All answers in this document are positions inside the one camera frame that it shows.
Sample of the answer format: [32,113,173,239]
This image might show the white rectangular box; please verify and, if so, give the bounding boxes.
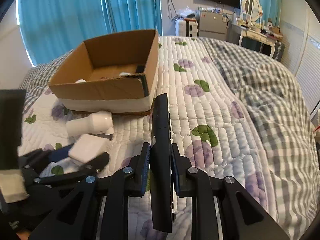
[68,134,111,164]

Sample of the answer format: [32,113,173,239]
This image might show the white plastic bottle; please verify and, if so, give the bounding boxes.
[66,111,114,137]

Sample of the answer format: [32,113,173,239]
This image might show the black remote control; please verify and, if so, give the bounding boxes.
[150,93,173,233]

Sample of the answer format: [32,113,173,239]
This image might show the light blue round object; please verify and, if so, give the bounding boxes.
[119,72,132,76]

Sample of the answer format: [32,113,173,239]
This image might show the brown cardboard box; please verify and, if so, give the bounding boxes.
[49,29,159,114]

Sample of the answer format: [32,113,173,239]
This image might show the floral quilted bedspread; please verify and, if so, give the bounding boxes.
[18,36,319,239]

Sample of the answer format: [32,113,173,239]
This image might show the blue curtains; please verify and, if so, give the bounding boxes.
[17,0,162,66]

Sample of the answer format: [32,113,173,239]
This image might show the white suitcase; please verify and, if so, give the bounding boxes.
[175,19,198,37]

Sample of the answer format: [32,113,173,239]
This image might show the white dressing table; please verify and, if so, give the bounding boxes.
[231,23,276,57]

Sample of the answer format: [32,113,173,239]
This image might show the white louvered wardrobe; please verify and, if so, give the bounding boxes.
[280,0,319,118]

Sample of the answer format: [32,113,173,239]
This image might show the oval vanity mirror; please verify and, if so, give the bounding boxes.
[241,0,263,21]

